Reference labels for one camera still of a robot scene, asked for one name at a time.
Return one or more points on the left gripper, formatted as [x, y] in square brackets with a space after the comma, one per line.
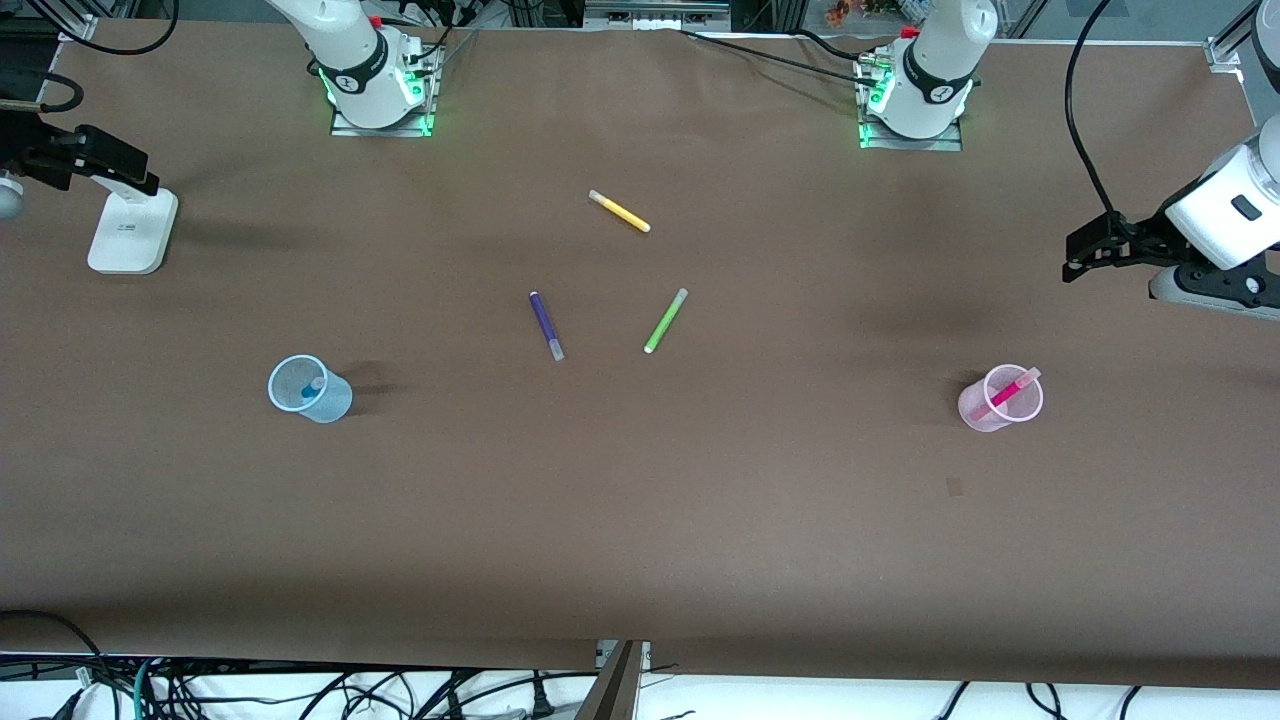
[1146, 237]

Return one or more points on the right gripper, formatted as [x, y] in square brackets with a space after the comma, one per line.
[32, 158]

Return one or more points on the pink marker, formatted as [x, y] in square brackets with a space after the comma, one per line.
[1008, 393]

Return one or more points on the blue marker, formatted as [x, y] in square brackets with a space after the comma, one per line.
[308, 392]

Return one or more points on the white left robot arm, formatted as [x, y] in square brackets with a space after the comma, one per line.
[935, 70]

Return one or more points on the white stand with base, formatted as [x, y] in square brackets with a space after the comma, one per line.
[130, 235]

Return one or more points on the pink plastic cup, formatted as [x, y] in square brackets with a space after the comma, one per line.
[985, 410]

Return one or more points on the blue plastic cup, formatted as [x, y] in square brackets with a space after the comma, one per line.
[320, 400]

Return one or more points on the orange object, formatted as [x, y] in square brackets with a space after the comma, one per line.
[848, 12]

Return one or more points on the green marker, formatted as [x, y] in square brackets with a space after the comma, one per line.
[665, 322]

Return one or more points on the purple marker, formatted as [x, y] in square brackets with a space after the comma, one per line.
[545, 322]

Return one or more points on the yellow marker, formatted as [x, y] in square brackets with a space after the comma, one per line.
[620, 212]

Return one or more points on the grey power strip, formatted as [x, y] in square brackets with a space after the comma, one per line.
[650, 14]

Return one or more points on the wooden table beam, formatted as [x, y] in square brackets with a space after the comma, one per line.
[615, 690]

